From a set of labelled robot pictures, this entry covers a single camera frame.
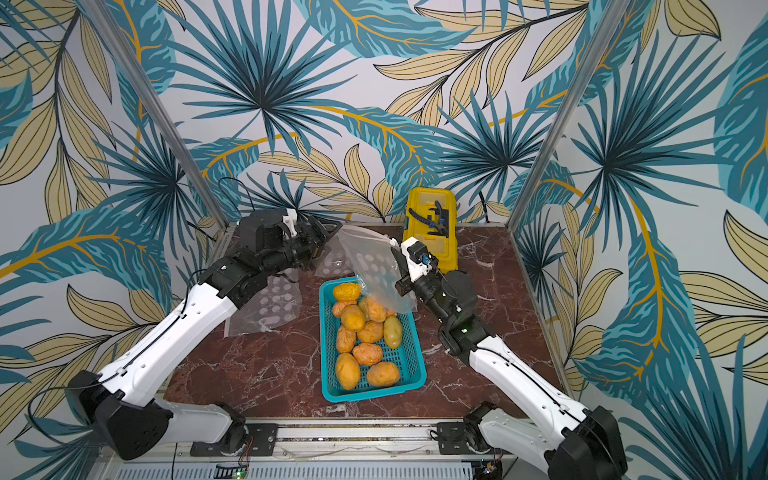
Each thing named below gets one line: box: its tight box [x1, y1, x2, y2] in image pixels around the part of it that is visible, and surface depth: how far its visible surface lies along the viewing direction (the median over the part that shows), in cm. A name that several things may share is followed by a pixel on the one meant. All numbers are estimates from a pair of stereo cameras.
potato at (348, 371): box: [336, 352, 361, 391], surface depth 80 cm
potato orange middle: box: [352, 342, 383, 366], surface depth 85 cm
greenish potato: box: [383, 315, 403, 349], surface depth 87 cm
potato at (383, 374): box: [367, 362, 400, 387], surface depth 81 cm
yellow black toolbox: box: [403, 188, 459, 272], surface depth 100 cm
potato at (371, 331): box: [358, 321, 384, 343], surface depth 88 cm
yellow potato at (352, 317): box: [341, 304, 365, 331], surface depth 86 cm
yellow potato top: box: [333, 282, 361, 302], surface depth 90 cm
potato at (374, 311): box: [364, 296, 388, 323], surface depth 87 cm
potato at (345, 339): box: [336, 326, 356, 353], surface depth 87 cm
